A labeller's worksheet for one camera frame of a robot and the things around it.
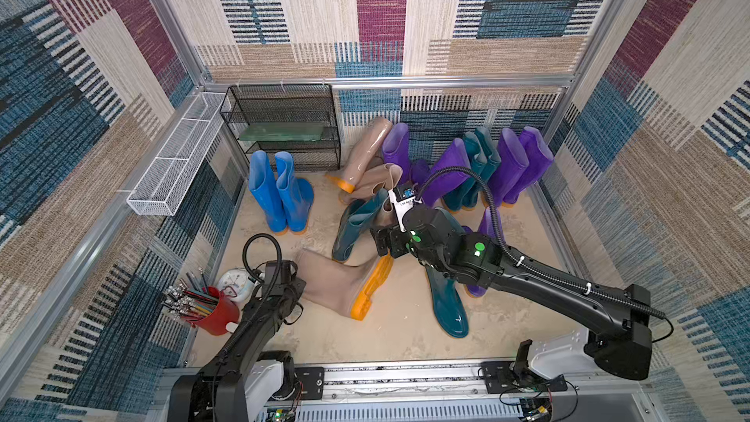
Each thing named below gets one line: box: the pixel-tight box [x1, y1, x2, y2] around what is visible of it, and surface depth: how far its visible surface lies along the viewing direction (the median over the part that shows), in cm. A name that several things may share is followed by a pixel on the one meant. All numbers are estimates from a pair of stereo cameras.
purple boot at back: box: [382, 122, 411, 184], surface depth 94 cm
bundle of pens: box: [161, 267, 219, 324], surface depth 73 cm
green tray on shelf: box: [239, 122, 325, 142], surface depth 98 cm
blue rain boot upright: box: [248, 150, 288, 236], surface depth 89 cm
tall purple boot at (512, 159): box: [480, 126, 531, 209], surface depth 93 cm
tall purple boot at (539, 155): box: [503, 126, 554, 205], surface depth 94 cm
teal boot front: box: [424, 264, 470, 339], surface depth 82 cm
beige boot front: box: [294, 248, 394, 322], surface depth 87 cm
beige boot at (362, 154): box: [326, 117, 393, 194], surface depth 99 cm
